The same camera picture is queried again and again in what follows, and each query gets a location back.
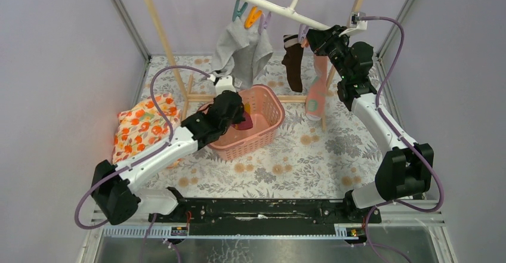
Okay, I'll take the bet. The dark brown hanging sock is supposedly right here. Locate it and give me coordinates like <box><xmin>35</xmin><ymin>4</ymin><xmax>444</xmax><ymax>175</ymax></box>
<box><xmin>282</xmin><ymin>35</ymin><xmax>304</xmax><ymax>92</ymax></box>

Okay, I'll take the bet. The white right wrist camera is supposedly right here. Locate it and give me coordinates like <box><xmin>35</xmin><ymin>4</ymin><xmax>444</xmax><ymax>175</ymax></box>
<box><xmin>339</xmin><ymin>11</ymin><xmax>368</xmax><ymax>37</ymax></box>

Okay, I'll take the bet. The purple clothespin left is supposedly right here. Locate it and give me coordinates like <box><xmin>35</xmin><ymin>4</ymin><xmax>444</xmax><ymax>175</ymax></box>
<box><xmin>258</xmin><ymin>12</ymin><xmax>272</xmax><ymax>35</ymax></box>

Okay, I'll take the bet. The purple clothespin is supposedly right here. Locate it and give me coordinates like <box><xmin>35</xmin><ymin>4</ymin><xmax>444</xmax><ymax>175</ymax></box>
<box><xmin>258</xmin><ymin>12</ymin><xmax>272</xmax><ymax>35</ymax></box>
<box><xmin>297</xmin><ymin>24</ymin><xmax>310</xmax><ymax>44</ymax></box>

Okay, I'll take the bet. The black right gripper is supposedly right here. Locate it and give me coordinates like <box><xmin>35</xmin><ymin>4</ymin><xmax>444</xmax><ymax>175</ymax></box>
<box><xmin>304</xmin><ymin>26</ymin><xmax>350</xmax><ymax>81</ymax></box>

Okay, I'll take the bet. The pink hanging sock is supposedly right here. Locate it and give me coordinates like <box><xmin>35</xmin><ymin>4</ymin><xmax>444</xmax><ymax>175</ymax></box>
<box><xmin>305</xmin><ymin>55</ymin><xmax>328</xmax><ymax>121</ymax></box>

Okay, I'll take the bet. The grey hanging towel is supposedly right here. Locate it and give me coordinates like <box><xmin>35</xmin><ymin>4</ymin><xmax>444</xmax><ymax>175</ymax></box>
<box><xmin>211</xmin><ymin>17</ymin><xmax>273</xmax><ymax>89</ymax></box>

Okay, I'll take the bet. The white plastic clip hanger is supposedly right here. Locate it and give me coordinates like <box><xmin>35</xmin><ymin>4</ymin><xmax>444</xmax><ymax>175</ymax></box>
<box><xmin>242</xmin><ymin>0</ymin><xmax>330</xmax><ymax>30</ymax></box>

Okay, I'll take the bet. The teal clothespin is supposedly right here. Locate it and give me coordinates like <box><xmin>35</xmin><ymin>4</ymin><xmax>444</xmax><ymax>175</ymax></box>
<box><xmin>232</xmin><ymin>0</ymin><xmax>248</xmax><ymax>21</ymax></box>

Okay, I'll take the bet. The purple striped sock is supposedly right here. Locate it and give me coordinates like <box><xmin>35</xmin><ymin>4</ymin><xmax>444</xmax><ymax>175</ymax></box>
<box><xmin>232</xmin><ymin>103</ymin><xmax>253</xmax><ymax>131</ymax></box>

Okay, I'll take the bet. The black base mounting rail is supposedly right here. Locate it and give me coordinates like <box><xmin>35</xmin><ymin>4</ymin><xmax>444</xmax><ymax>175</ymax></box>
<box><xmin>149</xmin><ymin>198</ymin><xmax>381</xmax><ymax>229</ymax></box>

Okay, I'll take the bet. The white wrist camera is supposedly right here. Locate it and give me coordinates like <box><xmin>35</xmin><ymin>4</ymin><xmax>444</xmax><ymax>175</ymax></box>
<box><xmin>339</xmin><ymin>11</ymin><xmax>368</xmax><ymax>37</ymax></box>
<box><xmin>207</xmin><ymin>75</ymin><xmax>236</xmax><ymax>95</ymax></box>

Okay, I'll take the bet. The floral patterned table mat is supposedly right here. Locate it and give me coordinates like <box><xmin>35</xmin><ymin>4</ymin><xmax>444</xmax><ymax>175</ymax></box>
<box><xmin>138</xmin><ymin>56</ymin><xmax>382</xmax><ymax>199</ymax></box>

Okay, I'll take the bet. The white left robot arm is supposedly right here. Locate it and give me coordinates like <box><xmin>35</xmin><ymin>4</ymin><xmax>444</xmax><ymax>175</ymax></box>
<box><xmin>90</xmin><ymin>91</ymin><xmax>245</xmax><ymax>225</ymax></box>

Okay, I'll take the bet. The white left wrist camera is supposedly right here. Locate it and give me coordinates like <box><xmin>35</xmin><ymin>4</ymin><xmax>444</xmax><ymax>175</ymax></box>
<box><xmin>207</xmin><ymin>75</ymin><xmax>236</xmax><ymax>95</ymax></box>

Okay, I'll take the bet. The pink plastic laundry basket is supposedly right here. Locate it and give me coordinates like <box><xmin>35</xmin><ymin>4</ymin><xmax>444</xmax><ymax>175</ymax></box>
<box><xmin>208</xmin><ymin>84</ymin><xmax>285</xmax><ymax>161</ymax></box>

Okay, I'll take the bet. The grey slotted cable duct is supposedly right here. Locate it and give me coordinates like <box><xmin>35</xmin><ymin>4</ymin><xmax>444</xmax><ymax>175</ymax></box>
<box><xmin>103</xmin><ymin>222</ymin><xmax>365</xmax><ymax>240</ymax></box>

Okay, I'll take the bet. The orange clothespin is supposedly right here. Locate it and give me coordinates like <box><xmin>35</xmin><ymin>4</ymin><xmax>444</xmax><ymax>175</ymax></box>
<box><xmin>243</xmin><ymin>6</ymin><xmax>263</xmax><ymax>29</ymax></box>

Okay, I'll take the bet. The purple clothespin middle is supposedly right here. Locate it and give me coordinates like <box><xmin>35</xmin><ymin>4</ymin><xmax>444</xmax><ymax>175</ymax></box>
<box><xmin>297</xmin><ymin>24</ymin><xmax>310</xmax><ymax>44</ymax></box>

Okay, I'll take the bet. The orange floral cloth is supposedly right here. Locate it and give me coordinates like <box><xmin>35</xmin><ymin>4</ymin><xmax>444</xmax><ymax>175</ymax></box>
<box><xmin>112</xmin><ymin>93</ymin><xmax>180</xmax><ymax>163</ymax></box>

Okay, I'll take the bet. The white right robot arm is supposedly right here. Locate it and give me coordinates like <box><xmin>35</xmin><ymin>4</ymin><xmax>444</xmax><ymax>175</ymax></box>
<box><xmin>306</xmin><ymin>25</ymin><xmax>434</xmax><ymax>222</ymax></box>

